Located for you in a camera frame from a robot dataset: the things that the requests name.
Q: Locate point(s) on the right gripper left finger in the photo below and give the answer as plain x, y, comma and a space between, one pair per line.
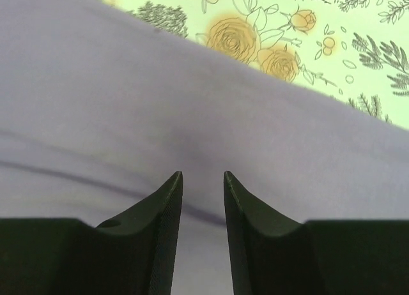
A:
130, 253

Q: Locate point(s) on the floral table mat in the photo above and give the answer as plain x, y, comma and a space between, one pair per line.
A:
355, 51

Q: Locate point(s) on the purple t shirt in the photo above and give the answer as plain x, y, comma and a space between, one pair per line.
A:
98, 109

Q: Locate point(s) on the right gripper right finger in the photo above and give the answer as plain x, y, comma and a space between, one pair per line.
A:
273, 254

